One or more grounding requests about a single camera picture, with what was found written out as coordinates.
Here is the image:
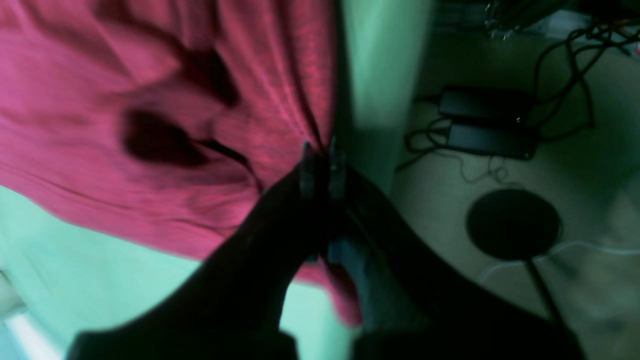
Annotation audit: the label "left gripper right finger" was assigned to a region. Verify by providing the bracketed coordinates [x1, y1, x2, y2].
[327, 139, 585, 360]

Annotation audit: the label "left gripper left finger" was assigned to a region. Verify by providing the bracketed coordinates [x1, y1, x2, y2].
[66, 144, 326, 360]

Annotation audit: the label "red T-shirt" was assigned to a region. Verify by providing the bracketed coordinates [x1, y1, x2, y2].
[0, 0, 363, 328]

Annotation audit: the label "black round stand base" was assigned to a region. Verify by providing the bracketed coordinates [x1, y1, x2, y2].
[465, 188, 563, 261]

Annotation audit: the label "green table cloth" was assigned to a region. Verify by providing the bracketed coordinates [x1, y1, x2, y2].
[1, 0, 436, 350]

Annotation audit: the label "black power adapter lower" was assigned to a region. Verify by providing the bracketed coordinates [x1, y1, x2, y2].
[445, 123, 538, 160]

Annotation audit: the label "black power adapter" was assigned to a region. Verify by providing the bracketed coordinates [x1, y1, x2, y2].
[445, 123, 538, 160]
[438, 86, 534, 121]

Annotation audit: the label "black power adapter upper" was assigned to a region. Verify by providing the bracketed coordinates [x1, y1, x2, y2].
[438, 86, 534, 121]

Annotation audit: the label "black cables on floor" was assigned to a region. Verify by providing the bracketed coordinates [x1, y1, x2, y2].
[395, 20, 640, 173]

